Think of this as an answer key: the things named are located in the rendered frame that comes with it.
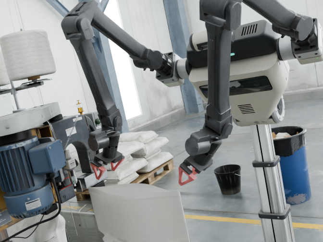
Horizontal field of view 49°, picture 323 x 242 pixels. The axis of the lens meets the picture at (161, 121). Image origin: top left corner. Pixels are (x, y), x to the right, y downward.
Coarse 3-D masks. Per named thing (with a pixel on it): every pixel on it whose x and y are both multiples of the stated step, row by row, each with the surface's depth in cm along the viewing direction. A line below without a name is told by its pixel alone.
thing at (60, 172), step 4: (40, 140) 125; (44, 140) 124; (48, 140) 123; (52, 140) 122; (56, 172) 123; (60, 172) 124; (56, 176) 123; (60, 176) 124; (48, 180) 128; (56, 180) 126; (60, 180) 124
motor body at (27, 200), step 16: (16, 144) 112; (32, 144) 117; (0, 160) 113; (16, 160) 113; (0, 176) 114; (16, 176) 112; (32, 176) 114; (16, 192) 114; (32, 192) 114; (48, 192) 119; (16, 208) 114; (32, 208) 114; (48, 208) 119
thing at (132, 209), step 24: (96, 192) 152; (120, 192) 151; (144, 192) 146; (168, 192) 129; (96, 216) 157; (120, 216) 139; (144, 216) 134; (168, 216) 132; (120, 240) 144; (144, 240) 136; (168, 240) 134
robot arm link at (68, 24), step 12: (72, 12) 121; (84, 12) 118; (96, 12) 123; (72, 24) 117; (96, 24) 126; (108, 24) 129; (108, 36) 132; (120, 36) 134; (132, 48) 140; (144, 48) 144; (156, 60) 147
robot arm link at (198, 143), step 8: (208, 128) 116; (224, 128) 110; (232, 128) 112; (192, 136) 109; (200, 136) 109; (208, 136) 110; (216, 136) 112; (224, 136) 112; (192, 144) 110; (200, 144) 109; (208, 144) 111; (192, 152) 110; (200, 152) 110
